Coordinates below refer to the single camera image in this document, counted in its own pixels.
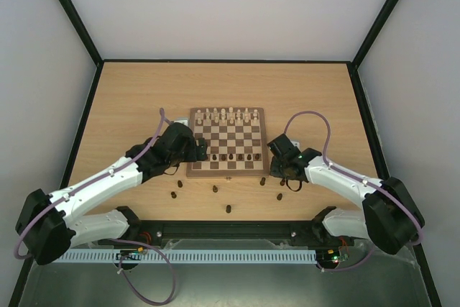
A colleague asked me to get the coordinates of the wooden chess board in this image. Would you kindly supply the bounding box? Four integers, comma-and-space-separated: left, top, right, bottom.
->
186, 106, 270, 178

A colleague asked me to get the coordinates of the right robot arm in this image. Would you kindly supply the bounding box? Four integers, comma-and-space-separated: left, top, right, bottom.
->
268, 134, 425, 255

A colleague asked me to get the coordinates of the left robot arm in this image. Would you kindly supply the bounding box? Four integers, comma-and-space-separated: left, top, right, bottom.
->
15, 122, 207, 265

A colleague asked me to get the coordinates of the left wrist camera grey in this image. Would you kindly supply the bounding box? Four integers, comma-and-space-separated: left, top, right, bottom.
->
174, 117, 189, 126

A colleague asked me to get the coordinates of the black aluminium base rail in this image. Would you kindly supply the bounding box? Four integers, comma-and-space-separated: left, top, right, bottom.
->
121, 220, 354, 249

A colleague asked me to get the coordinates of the light blue cable duct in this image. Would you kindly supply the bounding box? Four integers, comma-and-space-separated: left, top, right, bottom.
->
56, 249, 317, 265

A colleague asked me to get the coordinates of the black enclosure frame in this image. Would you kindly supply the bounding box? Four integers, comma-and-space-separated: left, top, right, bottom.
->
0, 0, 460, 307

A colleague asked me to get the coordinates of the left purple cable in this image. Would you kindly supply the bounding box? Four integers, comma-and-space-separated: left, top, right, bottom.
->
13, 107, 178, 304

